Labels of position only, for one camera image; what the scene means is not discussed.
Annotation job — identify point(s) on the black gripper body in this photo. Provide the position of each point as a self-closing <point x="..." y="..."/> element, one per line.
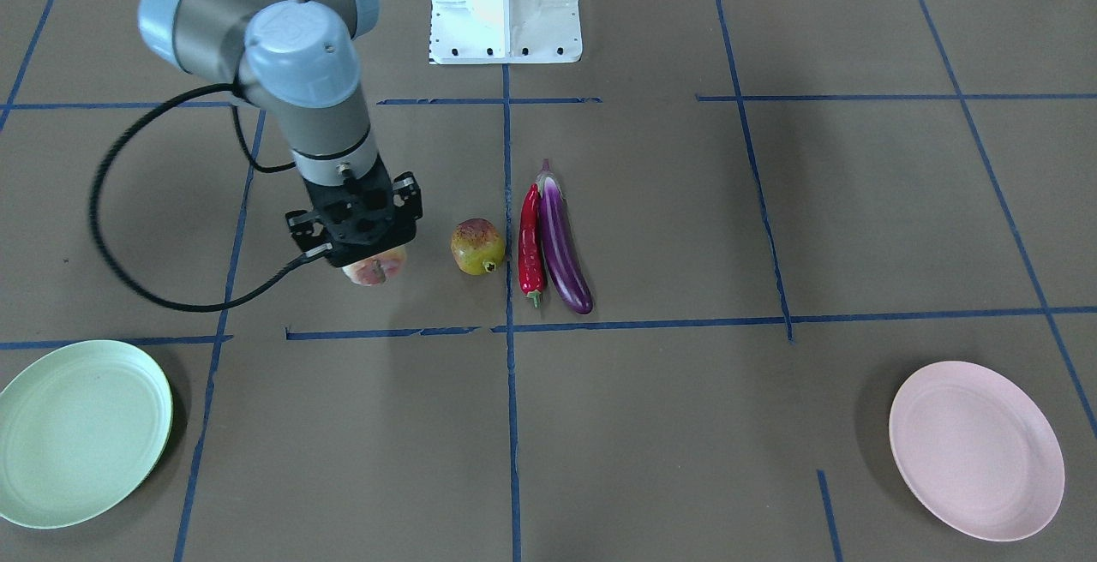
<point x="408" y="194"/>

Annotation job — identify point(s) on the pale green peach fruit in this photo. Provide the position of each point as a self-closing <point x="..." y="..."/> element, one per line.
<point x="376" y="270"/>

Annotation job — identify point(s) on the red green pomegranate fruit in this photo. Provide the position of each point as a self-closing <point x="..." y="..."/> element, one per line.
<point x="477" y="247"/>

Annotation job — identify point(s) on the red chili pepper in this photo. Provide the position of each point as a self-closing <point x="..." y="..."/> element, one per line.
<point x="530" y="263"/>

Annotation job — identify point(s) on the purple eggplant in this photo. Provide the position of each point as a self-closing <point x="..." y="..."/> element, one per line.
<point x="559" y="254"/>

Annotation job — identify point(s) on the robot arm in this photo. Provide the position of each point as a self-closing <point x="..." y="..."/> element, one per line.
<point x="295" y="59"/>

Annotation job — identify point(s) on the light green plate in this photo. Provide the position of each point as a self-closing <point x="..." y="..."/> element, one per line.
<point x="81" y="429"/>

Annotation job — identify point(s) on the light pink plate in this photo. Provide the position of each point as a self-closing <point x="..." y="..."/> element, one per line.
<point x="976" y="451"/>

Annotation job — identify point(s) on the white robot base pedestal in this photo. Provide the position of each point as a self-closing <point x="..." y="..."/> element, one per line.
<point x="472" y="32"/>

